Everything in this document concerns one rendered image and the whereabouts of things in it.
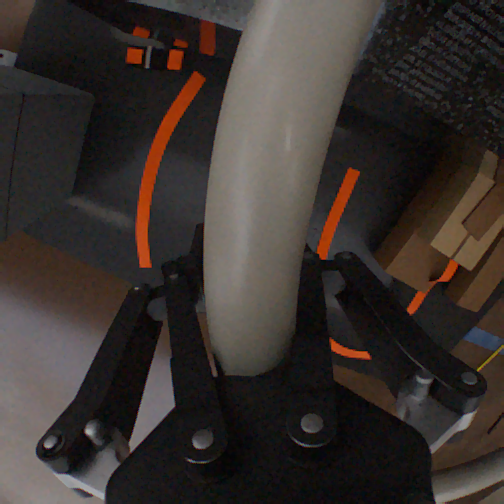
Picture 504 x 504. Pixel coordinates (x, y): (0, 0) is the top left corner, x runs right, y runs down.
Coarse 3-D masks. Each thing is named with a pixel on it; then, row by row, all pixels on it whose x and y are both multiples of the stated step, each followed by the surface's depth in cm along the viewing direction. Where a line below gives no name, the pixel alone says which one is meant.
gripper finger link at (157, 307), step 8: (184, 256) 19; (184, 264) 18; (152, 288) 16; (160, 288) 16; (152, 296) 15; (160, 296) 15; (192, 296) 16; (152, 304) 15; (160, 304) 15; (152, 312) 15; (160, 312) 15; (152, 320) 15; (160, 320) 15
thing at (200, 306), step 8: (200, 224) 22; (200, 232) 20; (192, 240) 19; (200, 240) 19; (192, 248) 18; (200, 248) 18; (192, 256) 17; (200, 256) 17; (192, 264) 16; (200, 264) 16; (192, 272) 16; (200, 272) 16; (192, 280) 16; (200, 280) 16; (192, 288) 16; (200, 288) 16; (200, 296) 17; (200, 304) 17
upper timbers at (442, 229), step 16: (464, 176) 87; (480, 176) 82; (448, 192) 92; (464, 192) 85; (480, 192) 84; (448, 208) 89; (464, 208) 87; (432, 224) 94; (448, 224) 89; (496, 224) 89; (432, 240) 92; (448, 240) 92; (464, 240) 93; (480, 240) 92; (448, 256) 94; (464, 256) 95; (480, 256) 95
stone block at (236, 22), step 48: (96, 0) 34; (144, 0) 32; (192, 0) 31; (240, 0) 30; (384, 0) 25; (432, 0) 24; (480, 0) 21; (192, 48) 60; (384, 48) 31; (432, 48) 28; (480, 48) 26; (384, 96) 40; (432, 96) 34; (480, 96) 31; (432, 144) 62; (480, 144) 38
